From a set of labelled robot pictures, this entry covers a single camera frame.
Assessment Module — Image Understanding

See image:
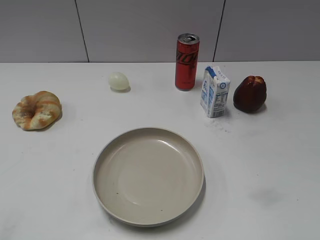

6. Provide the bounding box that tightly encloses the white blue milk carton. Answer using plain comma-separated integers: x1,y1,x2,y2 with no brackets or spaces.
200,65,231,118

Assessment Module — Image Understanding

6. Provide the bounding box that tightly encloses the beige round plate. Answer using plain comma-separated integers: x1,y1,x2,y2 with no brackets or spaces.
92,127,205,228

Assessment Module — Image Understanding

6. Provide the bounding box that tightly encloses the pale green egg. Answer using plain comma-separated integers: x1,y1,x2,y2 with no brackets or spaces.
108,72,130,91

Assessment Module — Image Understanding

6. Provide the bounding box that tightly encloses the red soda can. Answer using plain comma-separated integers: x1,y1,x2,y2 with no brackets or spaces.
175,33,200,91

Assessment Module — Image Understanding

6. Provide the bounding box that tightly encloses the dark red wax apple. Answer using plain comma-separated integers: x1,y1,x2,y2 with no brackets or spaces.
233,75,267,113

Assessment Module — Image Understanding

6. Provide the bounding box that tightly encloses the orange striped bread ring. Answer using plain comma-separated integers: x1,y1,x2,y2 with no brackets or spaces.
11,90,62,131

